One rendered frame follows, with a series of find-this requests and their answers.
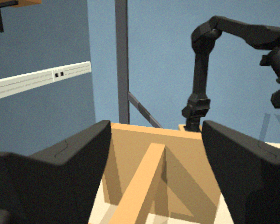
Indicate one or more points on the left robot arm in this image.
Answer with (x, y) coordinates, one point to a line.
(257, 36)

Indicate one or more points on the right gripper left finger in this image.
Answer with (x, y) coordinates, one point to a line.
(59, 184)

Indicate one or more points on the tan wooden rail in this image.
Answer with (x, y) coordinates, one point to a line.
(136, 203)

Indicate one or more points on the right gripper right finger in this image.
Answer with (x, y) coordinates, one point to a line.
(247, 171)

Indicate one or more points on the black metal overhead frame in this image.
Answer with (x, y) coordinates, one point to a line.
(124, 95)

